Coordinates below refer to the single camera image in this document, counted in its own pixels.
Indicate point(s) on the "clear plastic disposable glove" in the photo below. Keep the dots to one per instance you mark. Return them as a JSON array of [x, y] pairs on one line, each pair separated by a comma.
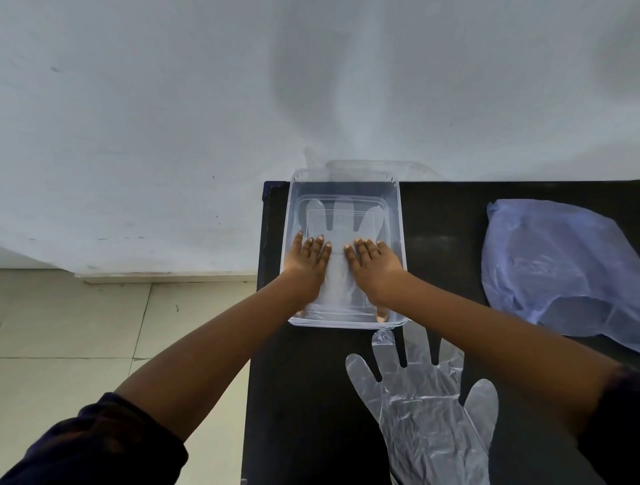
[[425, 424], [345, 220]]

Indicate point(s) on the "dark left sleeve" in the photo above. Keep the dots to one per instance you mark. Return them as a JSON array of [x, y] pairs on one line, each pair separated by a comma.
[[100, 444]]

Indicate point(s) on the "person's right hand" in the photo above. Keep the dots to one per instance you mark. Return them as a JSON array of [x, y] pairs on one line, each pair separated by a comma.
[[377, 272]]

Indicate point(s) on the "dark right sleeve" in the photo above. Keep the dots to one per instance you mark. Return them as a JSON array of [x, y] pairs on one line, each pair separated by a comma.
[[615, 429]]

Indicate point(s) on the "person's right little finger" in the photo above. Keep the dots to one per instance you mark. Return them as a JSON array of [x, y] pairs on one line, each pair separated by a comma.
[[385, 250]]

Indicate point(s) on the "person's left little finger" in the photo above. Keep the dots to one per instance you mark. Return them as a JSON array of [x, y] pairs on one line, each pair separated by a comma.
[[296, 245]]

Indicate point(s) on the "person's left middle finger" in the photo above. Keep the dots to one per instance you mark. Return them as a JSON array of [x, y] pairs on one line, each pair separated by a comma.
[[316, 248]]

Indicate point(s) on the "clear plastic container lid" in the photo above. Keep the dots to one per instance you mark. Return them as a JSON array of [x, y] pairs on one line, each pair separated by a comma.
[[380, 170]]

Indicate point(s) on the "person's left forearm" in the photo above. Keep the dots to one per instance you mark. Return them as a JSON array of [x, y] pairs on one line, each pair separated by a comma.
[[210, 359]]

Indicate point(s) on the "dark sleeve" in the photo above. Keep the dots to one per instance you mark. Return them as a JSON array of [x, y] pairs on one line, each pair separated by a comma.
[[615, 429], [100, 444]]

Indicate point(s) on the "pale blue plastic bag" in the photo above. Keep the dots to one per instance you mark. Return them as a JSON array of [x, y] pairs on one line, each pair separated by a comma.
[[555, 255]]

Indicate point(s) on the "person's right middle finger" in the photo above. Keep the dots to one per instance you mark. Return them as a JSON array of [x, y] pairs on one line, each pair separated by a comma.
[[361, 250]]

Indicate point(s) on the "person's right forearm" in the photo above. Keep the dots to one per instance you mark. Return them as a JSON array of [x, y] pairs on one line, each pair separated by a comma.
[[490, 344]]

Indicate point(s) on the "person's left hand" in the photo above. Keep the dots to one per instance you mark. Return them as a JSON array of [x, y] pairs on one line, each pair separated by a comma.
[[305, 272]]

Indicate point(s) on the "clear plastic container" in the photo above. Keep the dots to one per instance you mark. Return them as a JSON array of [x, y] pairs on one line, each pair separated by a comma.
[[295, 215]]

